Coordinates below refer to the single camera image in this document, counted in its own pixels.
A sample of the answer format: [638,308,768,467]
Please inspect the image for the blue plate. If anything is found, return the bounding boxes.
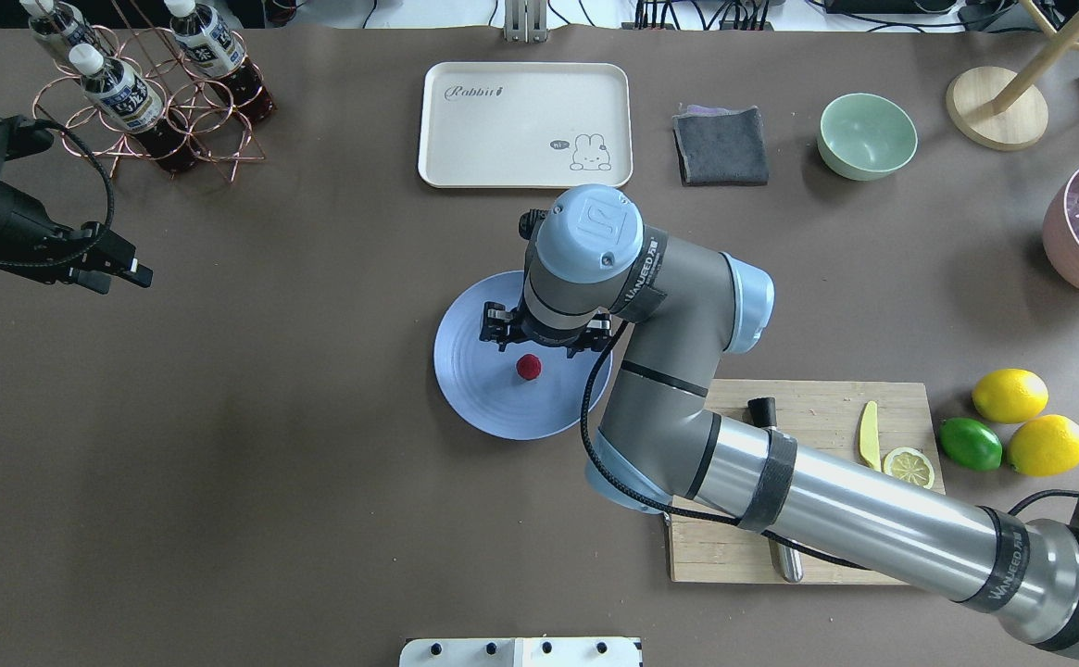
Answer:
[433,271,598,440]

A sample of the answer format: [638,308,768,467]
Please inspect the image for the copper wire bottle rack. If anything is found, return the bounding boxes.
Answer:
[23,1,276,174]

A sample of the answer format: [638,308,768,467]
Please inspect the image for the yellow lemon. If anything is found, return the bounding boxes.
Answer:
[1008,414,1079,477]
[971,368,1048,423]

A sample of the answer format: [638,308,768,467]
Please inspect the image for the yellow plastic knife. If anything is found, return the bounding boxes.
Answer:
[858,400,883,472]

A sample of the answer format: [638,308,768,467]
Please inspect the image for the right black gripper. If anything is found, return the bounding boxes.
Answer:
[477,301,612,359]

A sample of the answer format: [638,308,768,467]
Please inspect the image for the lemon half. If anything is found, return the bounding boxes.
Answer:
[882,447,937,489]

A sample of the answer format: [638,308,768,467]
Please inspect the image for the dark drink bottle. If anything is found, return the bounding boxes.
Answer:
[165,1,276,125]
[19,0,106,69]
[69,44,199,173]

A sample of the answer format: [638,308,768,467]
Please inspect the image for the grey folded cloth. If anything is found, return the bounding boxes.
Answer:
[671,105,771,186]

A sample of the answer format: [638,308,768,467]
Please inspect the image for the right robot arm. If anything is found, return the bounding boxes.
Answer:
[480,183,1079,661]

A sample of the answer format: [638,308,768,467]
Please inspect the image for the steel muddler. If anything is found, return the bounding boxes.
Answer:
[747,396,803,584]

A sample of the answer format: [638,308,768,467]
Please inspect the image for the green lime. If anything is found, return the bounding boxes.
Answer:
[937,417,1003,472]

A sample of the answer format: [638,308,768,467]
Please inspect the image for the cream rabbit tray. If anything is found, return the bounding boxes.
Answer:
[416,62,634,190]

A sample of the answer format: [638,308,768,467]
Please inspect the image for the wooden cup stand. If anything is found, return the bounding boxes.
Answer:
[945,1,1079,151]

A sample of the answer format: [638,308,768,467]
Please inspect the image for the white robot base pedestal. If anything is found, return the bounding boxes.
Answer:
[398,636,644,666]

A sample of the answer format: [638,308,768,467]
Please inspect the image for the green bowl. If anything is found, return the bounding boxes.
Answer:
[817,93,919,182]

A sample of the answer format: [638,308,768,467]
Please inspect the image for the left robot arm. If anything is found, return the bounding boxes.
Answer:
[0,117,154,295]

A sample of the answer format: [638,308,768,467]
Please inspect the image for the red strawberry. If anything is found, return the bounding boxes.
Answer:
[515,353,543,383]

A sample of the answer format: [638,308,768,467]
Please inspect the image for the wooden cutting board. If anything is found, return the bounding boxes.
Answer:
[667,379,945,586]

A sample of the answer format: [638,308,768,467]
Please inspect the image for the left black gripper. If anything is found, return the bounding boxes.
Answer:
[0,117,154,295]

